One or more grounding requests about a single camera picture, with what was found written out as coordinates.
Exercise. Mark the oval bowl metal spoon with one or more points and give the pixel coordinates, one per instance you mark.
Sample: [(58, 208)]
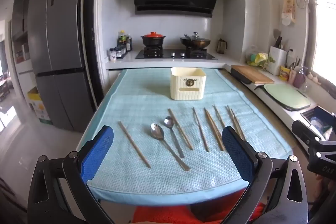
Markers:
[(156, 131)]

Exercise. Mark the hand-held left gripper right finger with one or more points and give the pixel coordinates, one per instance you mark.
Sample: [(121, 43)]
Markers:
[(236, 153)]

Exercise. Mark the wall outlet with plug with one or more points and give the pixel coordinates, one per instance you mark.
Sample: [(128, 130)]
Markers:
[(290, 54)]

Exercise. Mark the pink cup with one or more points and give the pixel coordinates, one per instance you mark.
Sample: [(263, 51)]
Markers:
[(292, 77)]

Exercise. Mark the wooden cutting board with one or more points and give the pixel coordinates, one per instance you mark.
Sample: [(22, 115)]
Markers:
[(253, 73)]

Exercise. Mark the round bowl metal spoon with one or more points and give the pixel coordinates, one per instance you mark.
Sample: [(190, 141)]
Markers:
[(169, 122)]

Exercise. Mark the yellow green cleaning cloths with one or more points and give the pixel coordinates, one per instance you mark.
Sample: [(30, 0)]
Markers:
[(258, 58)]

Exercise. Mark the white knife block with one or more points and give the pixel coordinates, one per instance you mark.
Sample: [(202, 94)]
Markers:
[(277, 61)]

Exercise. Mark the clear spice jar rack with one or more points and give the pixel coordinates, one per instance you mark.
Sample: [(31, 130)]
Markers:
[(121, 52)]

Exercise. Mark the cream ribbed utensil holder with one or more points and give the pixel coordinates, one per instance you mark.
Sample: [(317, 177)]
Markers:
[(183, 90)]

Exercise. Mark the window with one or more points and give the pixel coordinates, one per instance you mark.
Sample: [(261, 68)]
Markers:
[(323, 19)]

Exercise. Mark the light blue woven table cloth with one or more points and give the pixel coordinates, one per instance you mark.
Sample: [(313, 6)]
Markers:
[(126, 98)]

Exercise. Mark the purple cup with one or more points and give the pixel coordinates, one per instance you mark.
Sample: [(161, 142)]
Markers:
[(299, 79)]

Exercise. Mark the dark sauce bottle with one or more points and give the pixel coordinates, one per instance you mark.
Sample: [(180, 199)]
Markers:
[(128, 44)]

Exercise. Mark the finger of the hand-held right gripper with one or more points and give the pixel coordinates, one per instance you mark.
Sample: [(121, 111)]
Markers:
[(304, 132)]

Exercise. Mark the dark kitchen sink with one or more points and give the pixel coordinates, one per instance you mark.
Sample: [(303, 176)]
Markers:
[(319, 119)]

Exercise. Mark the wall shelf unit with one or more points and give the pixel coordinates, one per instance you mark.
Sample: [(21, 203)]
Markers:
[(21, 29)]

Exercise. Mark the wok with glass lid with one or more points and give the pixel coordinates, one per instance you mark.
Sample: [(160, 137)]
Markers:
[(195, 41)]

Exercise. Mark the yellow hanging towel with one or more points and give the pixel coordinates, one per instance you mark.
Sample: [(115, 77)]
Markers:
[(288, 10)]

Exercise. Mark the yellow cap sauce bottle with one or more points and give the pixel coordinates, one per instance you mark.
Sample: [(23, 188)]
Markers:
[(121, 39)]

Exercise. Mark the black gas stove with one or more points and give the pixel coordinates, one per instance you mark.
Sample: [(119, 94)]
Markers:
[(176, 54)]

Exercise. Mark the garlic bulbs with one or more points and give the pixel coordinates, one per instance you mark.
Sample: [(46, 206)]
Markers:
[(313, 76)]

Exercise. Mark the yellow snack packet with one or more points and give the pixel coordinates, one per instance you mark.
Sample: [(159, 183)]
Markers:
[(284, 74)]

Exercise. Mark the grey refrigerator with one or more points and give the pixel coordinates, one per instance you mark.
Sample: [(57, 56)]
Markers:
[(60, 37)]

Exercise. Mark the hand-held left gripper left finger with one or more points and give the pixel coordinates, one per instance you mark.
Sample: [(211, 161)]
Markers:
[(97, 151)]

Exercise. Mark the yellow cardboard box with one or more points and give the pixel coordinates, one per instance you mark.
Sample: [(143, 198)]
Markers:
[(39, 106)]

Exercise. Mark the dark glass press jug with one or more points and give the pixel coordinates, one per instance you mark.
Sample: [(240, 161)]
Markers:
[(221, 47)]

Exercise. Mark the black flat tray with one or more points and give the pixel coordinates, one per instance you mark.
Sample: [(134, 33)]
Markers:
[(241, 78)]

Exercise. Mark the light green cutting board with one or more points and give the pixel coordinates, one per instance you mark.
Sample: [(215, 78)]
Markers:
[(287, 96)]

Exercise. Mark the black pot with red lid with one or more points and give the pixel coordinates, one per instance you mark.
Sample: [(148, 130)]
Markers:
[(152, 39)]

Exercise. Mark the white label spice jar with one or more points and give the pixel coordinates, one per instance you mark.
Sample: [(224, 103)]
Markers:
[(113, 54)]

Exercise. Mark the person's red clothing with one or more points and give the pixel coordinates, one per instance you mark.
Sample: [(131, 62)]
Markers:
[(162, 216)]

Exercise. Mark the black rimmed pan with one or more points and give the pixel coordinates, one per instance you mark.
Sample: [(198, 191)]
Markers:
[(258, 87)]

